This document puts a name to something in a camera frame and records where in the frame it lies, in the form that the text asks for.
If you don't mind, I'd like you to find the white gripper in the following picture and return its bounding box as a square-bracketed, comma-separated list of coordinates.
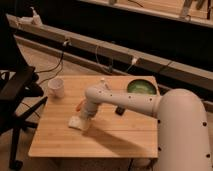
[80, 100, 98, 119]

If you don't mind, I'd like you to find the white sponge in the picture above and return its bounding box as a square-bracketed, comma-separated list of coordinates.
[68, 116, 90, 131]

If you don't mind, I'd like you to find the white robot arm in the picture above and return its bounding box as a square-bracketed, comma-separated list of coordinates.
[80, 84, 212, 171]

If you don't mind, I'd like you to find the green ceramic bowl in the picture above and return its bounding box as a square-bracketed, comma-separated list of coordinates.
[127, 79, 157, 95]

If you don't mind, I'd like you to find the orange carrot toy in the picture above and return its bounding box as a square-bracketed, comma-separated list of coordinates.
[75, 100, 84, 112]

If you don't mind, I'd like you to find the black rectangular block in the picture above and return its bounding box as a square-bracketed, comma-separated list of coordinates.
[115, 107, 125, 116]

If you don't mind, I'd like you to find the wooden table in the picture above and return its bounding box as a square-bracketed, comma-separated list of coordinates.
[29, 75, 158, 158]

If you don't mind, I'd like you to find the white bottle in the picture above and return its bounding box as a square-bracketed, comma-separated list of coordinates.
[100, 77, 110, 90]

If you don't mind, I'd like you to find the white mug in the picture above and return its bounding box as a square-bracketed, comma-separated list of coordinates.
[48, 78, 64, 98]

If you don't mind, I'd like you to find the black office chair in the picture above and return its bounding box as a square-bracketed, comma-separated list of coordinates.
[0, 11, 47, 171]

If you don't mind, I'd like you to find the long metal rail beam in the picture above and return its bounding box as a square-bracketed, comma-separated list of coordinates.
[4, 13, 213, 111]

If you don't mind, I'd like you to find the white clamp on rail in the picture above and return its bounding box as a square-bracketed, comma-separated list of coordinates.
[19, 7, 43, 27]

